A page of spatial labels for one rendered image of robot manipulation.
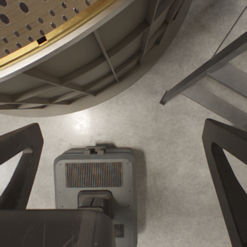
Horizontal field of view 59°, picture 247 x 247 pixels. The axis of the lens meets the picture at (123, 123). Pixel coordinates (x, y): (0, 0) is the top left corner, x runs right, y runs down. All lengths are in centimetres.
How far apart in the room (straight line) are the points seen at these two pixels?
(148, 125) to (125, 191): 49
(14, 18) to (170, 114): 132
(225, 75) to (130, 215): 98
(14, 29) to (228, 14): 157
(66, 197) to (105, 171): 30
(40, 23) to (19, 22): 3
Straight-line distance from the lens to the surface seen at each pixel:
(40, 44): 44
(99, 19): 45
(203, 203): 181
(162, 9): 87
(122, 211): 147
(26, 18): 44
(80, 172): 141
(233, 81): 107
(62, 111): 162
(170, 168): 167
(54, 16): 44
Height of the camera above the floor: 157
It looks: 85 degrees down
